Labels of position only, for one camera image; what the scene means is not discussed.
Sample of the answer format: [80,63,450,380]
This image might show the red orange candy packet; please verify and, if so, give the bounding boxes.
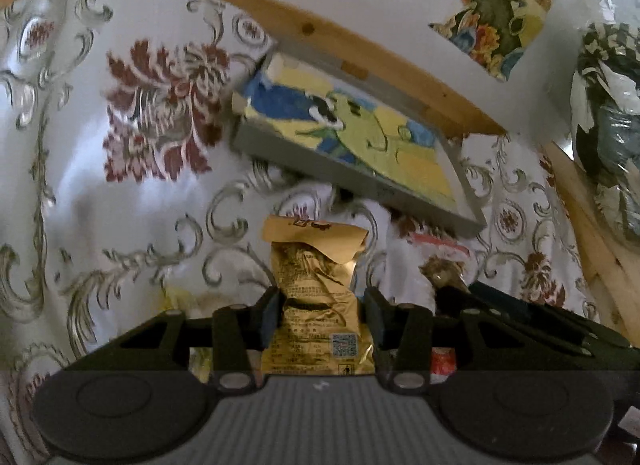
[431,347,457,379]

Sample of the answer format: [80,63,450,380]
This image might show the gold foil snack packet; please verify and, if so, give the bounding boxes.
[262,216,374,376]

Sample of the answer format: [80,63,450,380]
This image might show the clear cookie packet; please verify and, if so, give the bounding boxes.
[406,232,474,293]

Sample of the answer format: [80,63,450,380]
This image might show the yellow snack box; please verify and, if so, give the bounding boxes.
[160,309,259,395]

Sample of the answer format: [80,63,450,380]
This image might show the floral white bedspread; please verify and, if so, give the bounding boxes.
[0,0,601,465]

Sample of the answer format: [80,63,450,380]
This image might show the grey tray with drawing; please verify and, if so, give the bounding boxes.
[232,42,486,239]

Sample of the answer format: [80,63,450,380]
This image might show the bagged bedding bundle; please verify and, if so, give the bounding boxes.
[570,23,639,247]

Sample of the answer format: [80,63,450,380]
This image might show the floral landscape poster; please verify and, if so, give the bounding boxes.
[430,0,554,81]

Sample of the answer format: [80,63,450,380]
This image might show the wooden bed frame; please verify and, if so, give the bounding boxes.
[1,0,639,341]

